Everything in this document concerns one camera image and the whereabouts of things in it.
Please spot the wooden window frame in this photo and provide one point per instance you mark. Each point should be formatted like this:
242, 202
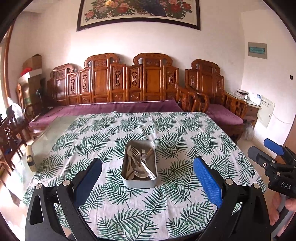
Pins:
5, 64

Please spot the clear plastic bag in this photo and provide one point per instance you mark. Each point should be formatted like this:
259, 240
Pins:
12, 106

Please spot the person's right hand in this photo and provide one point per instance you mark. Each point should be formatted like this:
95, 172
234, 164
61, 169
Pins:
274, 208

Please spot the carved wooden sofa bench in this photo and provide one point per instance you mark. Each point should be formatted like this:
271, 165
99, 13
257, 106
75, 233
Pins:
101, 81

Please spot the leaf print tablecloth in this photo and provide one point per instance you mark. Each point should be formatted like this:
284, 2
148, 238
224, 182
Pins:
92, 143

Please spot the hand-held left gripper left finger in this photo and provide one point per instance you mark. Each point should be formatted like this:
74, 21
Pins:
89, 180

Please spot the wooden side table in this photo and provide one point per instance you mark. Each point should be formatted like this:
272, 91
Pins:
252, 112

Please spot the square purple seat cushion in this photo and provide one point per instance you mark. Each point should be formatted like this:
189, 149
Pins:
223, 113

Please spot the red item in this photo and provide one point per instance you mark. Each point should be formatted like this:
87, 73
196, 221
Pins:
25, 71

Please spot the wooden dining chair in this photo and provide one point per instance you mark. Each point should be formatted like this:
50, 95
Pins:
9, 136

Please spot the white printer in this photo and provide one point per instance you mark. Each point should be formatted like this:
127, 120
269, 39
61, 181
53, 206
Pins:
242, 93

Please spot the large white plastic spoon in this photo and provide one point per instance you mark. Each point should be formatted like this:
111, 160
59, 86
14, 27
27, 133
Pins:
141, 175

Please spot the green wall electrical box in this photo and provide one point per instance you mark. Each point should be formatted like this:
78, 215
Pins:
257, 50

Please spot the dark cabinet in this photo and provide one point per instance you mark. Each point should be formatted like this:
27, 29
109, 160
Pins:
37, 92

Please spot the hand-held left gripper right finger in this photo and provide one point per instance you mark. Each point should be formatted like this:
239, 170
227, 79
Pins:
207, 180

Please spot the carved wooden armchair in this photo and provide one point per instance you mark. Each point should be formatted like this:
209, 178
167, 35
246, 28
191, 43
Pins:
208, 81

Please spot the framed floral painting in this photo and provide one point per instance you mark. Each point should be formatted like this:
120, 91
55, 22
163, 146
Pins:
138, 11

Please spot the brown cardboard box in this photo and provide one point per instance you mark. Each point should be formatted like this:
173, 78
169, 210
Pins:
32, 62

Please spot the metal spoon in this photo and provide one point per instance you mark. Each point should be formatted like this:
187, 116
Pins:
143, 151
148, 170

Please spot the rectangular metal tin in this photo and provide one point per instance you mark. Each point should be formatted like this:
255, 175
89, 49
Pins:
138, 183

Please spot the brown door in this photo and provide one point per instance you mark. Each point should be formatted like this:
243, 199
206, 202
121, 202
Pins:
291, 120

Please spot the white wall panel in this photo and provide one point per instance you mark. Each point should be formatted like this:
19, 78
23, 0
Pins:
266, 112

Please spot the white telephone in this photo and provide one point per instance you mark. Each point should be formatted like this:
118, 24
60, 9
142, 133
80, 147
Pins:
255, 97

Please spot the wooden block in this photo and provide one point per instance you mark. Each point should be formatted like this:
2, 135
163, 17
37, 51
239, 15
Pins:
31, 158

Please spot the long purple seat cushion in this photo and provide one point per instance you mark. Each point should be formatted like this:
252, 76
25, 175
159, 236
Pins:
104, 107

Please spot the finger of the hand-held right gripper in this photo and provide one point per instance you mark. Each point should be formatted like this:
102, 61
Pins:
268, 163
274, 146

